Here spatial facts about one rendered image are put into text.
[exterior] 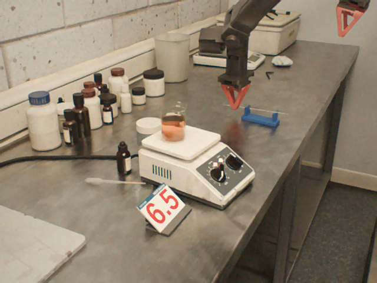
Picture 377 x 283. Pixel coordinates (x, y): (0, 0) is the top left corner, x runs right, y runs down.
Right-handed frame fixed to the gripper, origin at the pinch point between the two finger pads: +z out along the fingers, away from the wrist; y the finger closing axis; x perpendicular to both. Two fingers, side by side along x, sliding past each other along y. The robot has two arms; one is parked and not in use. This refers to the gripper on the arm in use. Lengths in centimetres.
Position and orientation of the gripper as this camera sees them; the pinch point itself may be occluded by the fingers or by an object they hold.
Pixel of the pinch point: (235, 105)
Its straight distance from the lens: 118.7
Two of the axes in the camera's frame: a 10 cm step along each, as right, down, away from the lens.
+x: 8.5, 2.2, -4.8
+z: 0.0, 9.1, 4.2
